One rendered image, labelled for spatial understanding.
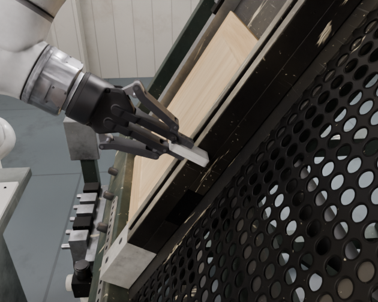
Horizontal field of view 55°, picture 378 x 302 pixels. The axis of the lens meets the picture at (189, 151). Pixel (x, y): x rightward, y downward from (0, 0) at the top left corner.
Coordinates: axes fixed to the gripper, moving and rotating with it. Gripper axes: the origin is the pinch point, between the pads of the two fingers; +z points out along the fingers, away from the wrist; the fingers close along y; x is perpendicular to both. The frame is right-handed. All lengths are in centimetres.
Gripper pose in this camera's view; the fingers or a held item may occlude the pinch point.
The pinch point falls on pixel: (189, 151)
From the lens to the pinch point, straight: 60.2
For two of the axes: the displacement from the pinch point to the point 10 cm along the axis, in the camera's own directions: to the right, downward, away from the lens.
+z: 8.4, 4.3, 3.3
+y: 5.4, -7.4, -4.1
